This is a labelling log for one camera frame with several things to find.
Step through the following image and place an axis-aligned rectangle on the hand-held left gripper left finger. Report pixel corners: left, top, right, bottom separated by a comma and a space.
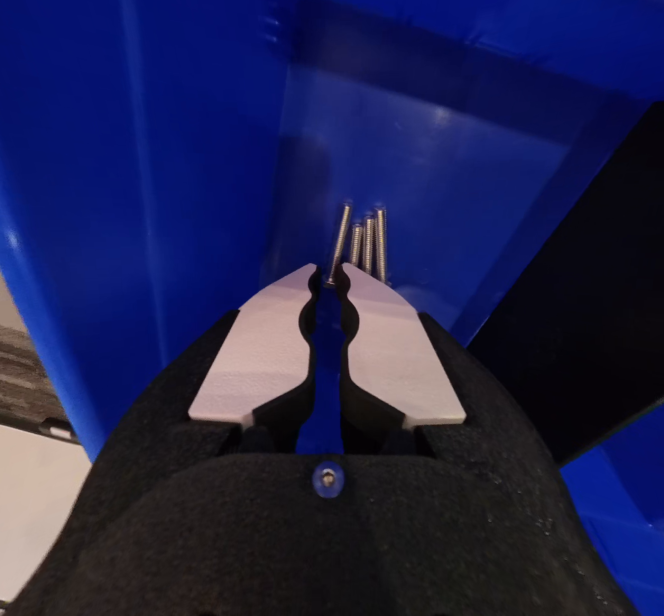
188, 263, 322, 427

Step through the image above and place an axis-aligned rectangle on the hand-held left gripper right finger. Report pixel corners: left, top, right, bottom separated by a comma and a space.
334, 262, 466, 430

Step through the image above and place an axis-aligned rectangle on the blue plastic bin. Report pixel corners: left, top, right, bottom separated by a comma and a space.
0, 0, 664, 616

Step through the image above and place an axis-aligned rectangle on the black bin divider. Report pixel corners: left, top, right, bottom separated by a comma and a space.
467, 102, 664, 466

